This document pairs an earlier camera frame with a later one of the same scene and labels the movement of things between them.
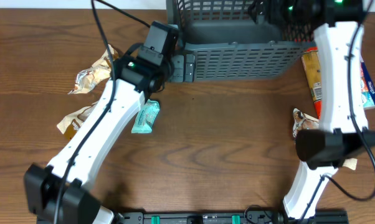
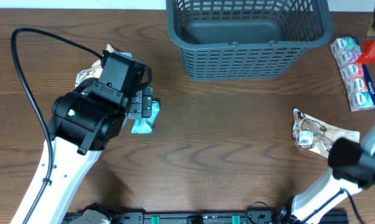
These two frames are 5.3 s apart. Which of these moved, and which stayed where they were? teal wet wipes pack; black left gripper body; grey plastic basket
Moved: black left gripper body
Stayed: grey plastic basket; teal wet wipes pack
